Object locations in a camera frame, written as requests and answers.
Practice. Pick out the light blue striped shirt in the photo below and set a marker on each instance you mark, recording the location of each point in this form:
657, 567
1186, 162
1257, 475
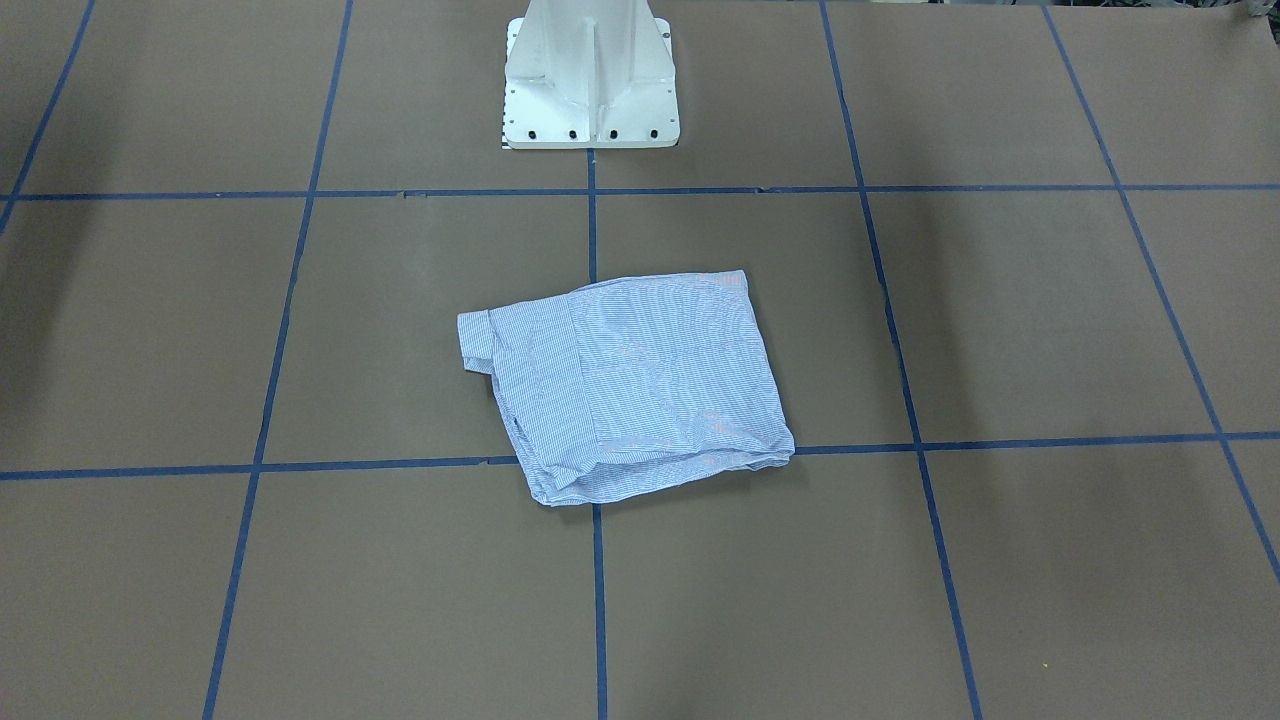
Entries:
627, 387

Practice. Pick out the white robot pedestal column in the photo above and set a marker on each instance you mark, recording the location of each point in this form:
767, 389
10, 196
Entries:
590, 75

